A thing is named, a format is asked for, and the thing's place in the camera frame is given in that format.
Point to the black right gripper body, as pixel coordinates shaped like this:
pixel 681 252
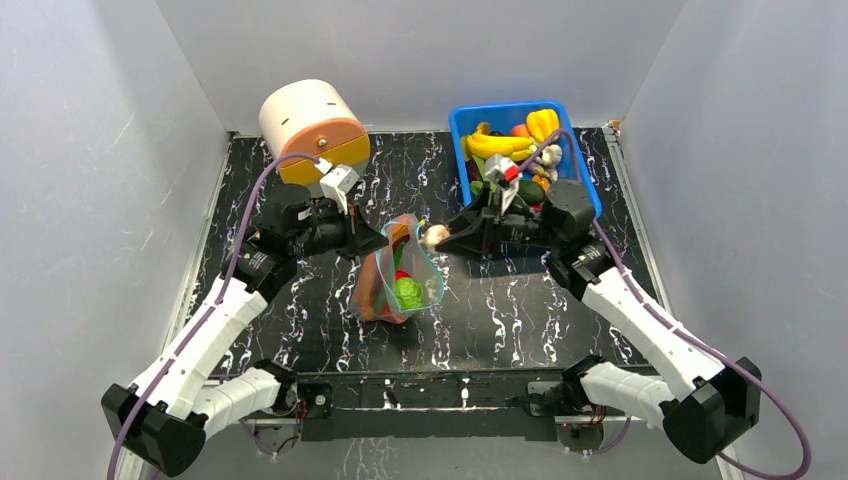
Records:
pixel 491 227

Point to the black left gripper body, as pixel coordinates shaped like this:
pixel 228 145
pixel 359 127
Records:
pixel 336 232

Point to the green bean pod toy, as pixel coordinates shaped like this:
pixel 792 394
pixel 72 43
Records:
pixel 398 251

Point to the white garlic bulb toy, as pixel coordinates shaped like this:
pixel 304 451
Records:
pixel 433 236

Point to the clear zip top bag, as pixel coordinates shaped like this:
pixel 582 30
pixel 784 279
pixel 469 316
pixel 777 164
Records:
pixel 419 264

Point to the green custard apple toy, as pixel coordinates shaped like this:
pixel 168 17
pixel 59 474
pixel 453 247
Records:
pixel 409 294

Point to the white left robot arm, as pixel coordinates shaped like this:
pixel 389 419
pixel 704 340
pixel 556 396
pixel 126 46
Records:
pixel 192 358

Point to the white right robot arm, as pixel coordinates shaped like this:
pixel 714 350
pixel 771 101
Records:
pixel 662 344

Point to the dark green cucumber toy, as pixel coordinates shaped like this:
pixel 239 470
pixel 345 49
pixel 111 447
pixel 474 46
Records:
pixel 531 192

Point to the green leaf vegetable toy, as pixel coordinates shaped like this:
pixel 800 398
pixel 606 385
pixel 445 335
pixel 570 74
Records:
pixel 476 175

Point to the white mushroom toy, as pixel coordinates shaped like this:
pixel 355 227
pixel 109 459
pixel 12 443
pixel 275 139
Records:
pixel 550 156

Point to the yellow banana bunch toy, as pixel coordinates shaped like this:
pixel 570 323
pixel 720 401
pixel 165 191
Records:
pixel 483 144

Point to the yellow bell pepper toy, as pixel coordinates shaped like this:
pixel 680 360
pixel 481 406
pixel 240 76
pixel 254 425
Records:
pixel 541 124

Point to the peach apple toy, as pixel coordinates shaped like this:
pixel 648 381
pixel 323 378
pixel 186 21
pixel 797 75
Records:
pixel 520 131

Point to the round pastel drawer cabinet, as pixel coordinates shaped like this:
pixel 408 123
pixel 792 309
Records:
pixel 309 116

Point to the blue plastic bin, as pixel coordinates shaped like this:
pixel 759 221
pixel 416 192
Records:
pixel 502 117

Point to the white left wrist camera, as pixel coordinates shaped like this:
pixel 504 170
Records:
pixel 336 185

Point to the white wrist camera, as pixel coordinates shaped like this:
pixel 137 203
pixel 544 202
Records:
pixel 503 174
pixel 336 185

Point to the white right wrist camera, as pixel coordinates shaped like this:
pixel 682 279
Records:
pixel 503 174

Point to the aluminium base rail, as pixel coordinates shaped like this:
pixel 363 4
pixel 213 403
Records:
pixel 476 403

